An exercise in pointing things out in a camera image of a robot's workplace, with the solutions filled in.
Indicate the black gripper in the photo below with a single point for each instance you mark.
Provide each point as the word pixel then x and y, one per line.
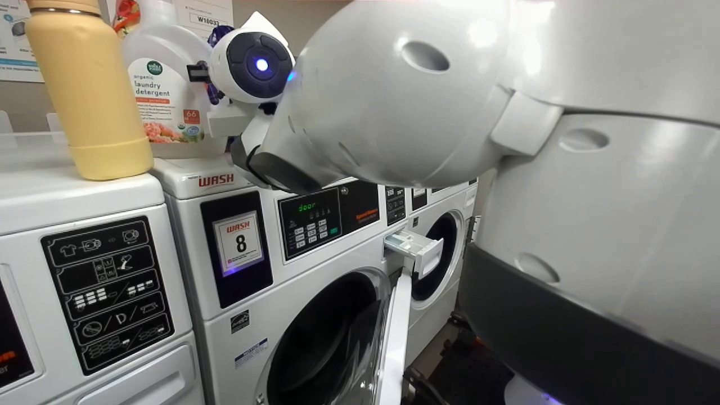
pixel 196 74

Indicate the translucent laundry detergent bottle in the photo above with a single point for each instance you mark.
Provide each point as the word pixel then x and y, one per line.
pixel 160 90

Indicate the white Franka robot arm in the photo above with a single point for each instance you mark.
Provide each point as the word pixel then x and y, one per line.
pixel 452 97

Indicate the white washing machine number eight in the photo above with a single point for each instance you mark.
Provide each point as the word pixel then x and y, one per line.
pixel 227 317

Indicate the white soap dispenser drawer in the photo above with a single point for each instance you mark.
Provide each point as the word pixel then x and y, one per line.
pixel 412 251

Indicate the white washing machine small display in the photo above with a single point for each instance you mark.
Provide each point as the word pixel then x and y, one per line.
pixel 436 248

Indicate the yellow detergent bottle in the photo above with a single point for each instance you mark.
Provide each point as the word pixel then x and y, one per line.
pixel 92 97

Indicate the white washer with icon panel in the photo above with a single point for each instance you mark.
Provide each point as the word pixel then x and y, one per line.
pixel 92 300

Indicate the open glass washer door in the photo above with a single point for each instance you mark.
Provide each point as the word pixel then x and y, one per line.
pixel 395 338

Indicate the black floor platform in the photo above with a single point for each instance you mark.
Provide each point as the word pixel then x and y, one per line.
pixel 458 372

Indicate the white wall paper sign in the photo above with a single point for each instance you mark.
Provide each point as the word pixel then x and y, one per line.
pixel 201 11

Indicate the wall poster with blue print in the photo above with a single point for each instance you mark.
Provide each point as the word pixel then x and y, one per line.
pixel 12 38

